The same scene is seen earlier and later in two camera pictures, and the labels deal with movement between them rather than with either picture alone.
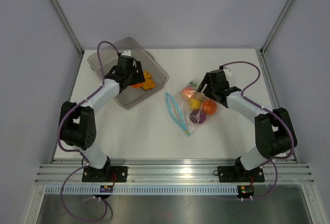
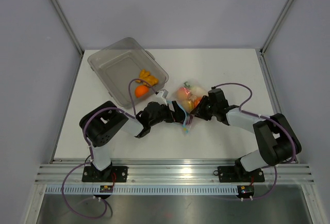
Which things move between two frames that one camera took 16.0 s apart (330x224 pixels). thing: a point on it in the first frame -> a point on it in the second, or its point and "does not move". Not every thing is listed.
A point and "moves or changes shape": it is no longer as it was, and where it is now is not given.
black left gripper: (138, 78) -> (179, 115)
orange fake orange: (137, 85) -> (141, 90)
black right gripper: (205, 81) -> (199, 111)
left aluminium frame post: (62, 14) does not move
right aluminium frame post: (281, 15) does not move
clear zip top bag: (190, 108) moves or changes shape
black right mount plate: (239, 173) does not move
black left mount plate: (109, 174) does not move
